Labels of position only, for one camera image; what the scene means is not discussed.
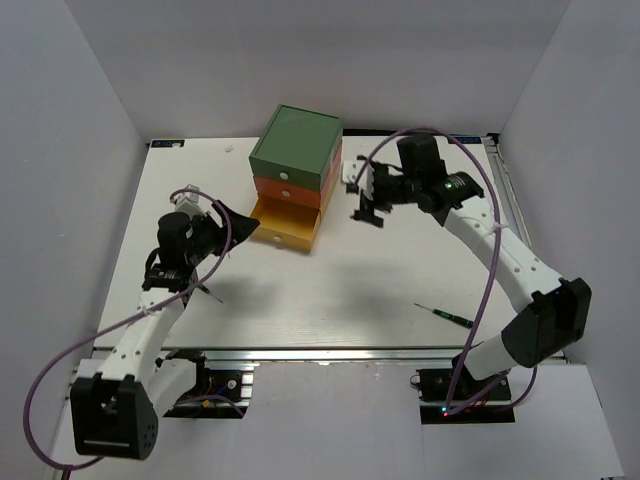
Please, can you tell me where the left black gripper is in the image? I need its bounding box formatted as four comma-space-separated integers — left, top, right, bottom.
185, 200, 259, 267

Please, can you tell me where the yellow bottom drawer box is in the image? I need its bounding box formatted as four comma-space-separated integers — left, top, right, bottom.
250, 193, 327, 252

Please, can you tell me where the slim green screwdriver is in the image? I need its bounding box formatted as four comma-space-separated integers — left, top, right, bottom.
198, 285, 224, 304
415, 303, 474, 330

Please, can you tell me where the green top drawer box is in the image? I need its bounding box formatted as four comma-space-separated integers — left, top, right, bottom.
249, 104, 343, 192

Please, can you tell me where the orange drawer box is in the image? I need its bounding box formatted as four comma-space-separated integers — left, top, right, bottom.
253, 143, 343, 212

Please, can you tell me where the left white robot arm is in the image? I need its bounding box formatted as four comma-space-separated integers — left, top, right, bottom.
70, 197, 260, 460

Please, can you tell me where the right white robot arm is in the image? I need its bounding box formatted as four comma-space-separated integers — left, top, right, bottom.
344, 133, 592, 399

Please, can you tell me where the left black logo sticker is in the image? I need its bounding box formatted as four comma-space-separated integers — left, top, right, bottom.
149, 139, 185, 148

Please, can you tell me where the black logo sticker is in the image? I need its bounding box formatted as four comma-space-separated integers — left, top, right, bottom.
149, 139, 185, 148
448, 136, 483, 145

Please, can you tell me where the right black logo sticker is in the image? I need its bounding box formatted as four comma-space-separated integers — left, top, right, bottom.
448, 136, 483, 145

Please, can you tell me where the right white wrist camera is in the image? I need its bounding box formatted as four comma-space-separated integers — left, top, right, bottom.
341, 155, 374, 200

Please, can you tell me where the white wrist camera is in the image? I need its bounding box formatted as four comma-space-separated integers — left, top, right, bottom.
341, 155, 374, 200
170, 184, 205, 217

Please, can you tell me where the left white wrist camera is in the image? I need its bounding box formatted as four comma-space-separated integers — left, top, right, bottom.
170, 184, 205, 217

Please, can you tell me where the aluminium right side rail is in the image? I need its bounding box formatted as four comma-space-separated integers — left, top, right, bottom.
482, 133, 532, 248

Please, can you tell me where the aluminium rail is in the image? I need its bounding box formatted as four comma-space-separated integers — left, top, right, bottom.
157, 347, 461, 363
482, 133, 532, 248

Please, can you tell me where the aluminium front rail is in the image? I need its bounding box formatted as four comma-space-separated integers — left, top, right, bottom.
157, 347, 461, 363

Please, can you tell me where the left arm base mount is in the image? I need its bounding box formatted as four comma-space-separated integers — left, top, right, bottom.
155, 349, 249, 419

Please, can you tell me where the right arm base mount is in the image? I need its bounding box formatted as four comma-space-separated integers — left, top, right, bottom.
412, 367, 516, 426

